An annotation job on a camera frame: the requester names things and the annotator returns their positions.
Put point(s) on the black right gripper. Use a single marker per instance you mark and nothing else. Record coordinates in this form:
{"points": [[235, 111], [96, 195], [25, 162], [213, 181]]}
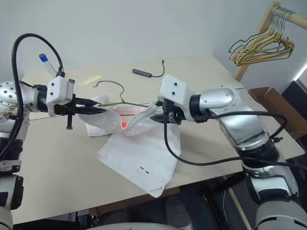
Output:
{"points": [[176, 115]]}

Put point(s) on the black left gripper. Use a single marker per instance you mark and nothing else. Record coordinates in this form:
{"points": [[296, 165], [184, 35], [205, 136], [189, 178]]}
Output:
{"points": [[63, 109]]}

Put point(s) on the white cloth garment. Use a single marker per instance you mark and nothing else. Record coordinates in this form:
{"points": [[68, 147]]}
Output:
{"points": [[134, 155]]}

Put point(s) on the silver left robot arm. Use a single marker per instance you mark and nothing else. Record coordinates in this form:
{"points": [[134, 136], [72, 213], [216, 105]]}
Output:
{"points": [[26, 95]]}

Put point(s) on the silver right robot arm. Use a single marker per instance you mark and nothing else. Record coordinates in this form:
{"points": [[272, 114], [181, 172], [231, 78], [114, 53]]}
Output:
{"points": [[239, 119]]}

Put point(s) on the pale yellow plastic strip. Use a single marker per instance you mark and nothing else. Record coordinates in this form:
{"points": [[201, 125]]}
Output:
{"points": [[91, 80]]}

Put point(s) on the clear tube with blue cap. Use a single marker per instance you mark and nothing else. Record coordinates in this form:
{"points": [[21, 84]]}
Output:
{"points": [[43, 57]]}

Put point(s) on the brown cardboard box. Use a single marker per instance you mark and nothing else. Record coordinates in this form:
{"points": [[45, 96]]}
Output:
{"points": [[257, 92]]}

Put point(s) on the black cabinet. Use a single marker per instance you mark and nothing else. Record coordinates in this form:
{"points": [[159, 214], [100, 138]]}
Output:
{"points": [[297, 95]]}

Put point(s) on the wooden clothes rack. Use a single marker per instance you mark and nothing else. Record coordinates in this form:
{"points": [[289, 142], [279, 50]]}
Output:
{"points": [[297, 17]]}

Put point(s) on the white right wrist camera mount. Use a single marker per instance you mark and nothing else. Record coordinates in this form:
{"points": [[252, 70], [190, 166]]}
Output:
{"points": [[172, 88]]}

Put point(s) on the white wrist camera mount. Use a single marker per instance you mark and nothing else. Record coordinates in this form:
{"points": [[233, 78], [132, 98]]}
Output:
{"points": [[172, 88], [57, 91]]}

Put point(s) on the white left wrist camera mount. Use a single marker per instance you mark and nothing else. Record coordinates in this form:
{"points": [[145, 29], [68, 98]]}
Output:
{"points": [[57, 91]]}

